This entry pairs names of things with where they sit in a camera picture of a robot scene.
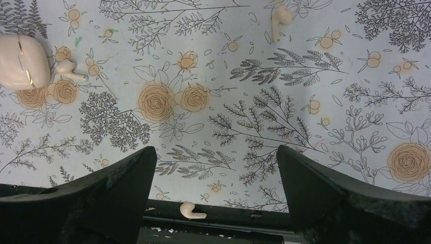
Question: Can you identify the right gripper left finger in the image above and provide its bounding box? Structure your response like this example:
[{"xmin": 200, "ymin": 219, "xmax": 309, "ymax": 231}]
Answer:
[{"xmin": 1, "ymin": 146, "xmax": 157, "ymax": 243}]

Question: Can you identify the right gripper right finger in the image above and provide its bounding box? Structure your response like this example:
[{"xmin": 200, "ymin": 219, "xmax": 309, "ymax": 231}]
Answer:
[{"xmin": 276, "ymin": 145, "xmax": 430, "ymax": 243}]

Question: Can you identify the beige earbud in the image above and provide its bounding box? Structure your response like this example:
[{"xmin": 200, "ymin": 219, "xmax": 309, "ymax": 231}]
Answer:
[
  {"xmin": 179, "ymin": 202, "xmax": 207, "ymax": 220},
  {"xmin": 271, "ymin": 5, "xmax": 293, "ymax": 43},
  {"xmin": 55, "ymin": 59, "xmax": 88, "ymax": 81}
]

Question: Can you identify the beige earbud charging case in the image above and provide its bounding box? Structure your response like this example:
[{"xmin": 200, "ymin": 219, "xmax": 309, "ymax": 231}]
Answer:
[{"xmin": 1, "ymin": 35, "xmax": 51, "ymax": 90}]

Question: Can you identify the floral patterned table mat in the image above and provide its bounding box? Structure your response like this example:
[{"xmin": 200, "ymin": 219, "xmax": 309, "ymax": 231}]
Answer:
[{"xmin": 1, "ymin": 1, "xmax": 430, "ymax": 212}]

